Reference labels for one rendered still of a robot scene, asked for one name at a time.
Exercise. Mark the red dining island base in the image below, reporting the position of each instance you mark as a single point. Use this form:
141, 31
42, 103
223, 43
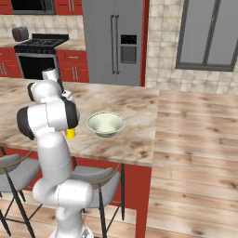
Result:
136, 189

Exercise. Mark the grey stool with black legs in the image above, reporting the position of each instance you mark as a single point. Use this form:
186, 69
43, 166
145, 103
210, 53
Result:
17, 169
102, 179

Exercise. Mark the black microwave oven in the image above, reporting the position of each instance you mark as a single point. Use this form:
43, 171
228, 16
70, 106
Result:
32, 6

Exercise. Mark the pale green bowl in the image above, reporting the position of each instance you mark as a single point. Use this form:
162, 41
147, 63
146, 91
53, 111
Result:
105, 122

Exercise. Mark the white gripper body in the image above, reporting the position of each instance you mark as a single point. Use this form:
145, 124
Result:
68, 95

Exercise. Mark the yellow cup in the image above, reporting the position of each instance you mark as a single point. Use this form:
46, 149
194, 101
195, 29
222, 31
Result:
71, 134

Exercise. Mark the grey framed window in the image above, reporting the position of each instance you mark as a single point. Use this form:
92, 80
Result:
207, 34

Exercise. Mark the red wall cupboards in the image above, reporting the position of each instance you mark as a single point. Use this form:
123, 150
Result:
68, 6
5, 6

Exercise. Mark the grey double-door fridge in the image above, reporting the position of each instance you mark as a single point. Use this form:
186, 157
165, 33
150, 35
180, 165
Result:
102, 40

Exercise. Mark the red tall side panel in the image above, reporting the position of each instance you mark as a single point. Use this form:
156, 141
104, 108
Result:
144, 40

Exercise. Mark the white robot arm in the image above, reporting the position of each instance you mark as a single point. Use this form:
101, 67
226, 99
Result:
51, 155

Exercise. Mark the black stove with oven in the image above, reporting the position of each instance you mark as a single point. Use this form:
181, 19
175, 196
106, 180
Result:
37, 52

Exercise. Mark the red base cupboards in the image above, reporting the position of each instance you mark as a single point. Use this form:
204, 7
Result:
72, 66
9, 62

